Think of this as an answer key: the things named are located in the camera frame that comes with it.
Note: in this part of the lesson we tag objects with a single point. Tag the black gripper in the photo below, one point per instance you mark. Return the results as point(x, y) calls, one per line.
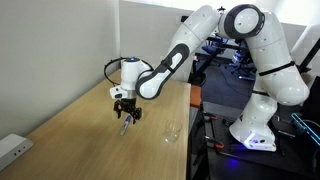
point(128, 105)

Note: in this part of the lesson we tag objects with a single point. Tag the blue capped marker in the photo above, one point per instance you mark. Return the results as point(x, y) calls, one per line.
point(124, 127)

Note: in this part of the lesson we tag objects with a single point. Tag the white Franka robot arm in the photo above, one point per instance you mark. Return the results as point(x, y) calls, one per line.
point(266, 66)

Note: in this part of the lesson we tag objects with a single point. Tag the clear glass cup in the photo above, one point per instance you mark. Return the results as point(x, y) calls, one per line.
point(172, 131)

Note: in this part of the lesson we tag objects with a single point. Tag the orange block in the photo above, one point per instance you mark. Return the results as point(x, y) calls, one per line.
point(195, 96)

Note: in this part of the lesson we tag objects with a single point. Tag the white partition board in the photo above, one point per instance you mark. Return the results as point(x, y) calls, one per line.
point(146, 33)

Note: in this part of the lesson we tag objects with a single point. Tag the white rectangular box device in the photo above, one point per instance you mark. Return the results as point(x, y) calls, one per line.
point(11, 148)

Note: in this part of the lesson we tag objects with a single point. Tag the blue glowing light strip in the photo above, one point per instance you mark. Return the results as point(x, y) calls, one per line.
point(305, 126)

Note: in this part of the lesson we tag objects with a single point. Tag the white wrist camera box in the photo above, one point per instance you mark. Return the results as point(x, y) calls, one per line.
point(117, 92)

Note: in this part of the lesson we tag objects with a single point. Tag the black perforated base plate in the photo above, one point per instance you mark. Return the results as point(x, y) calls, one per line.
point(253, 163)

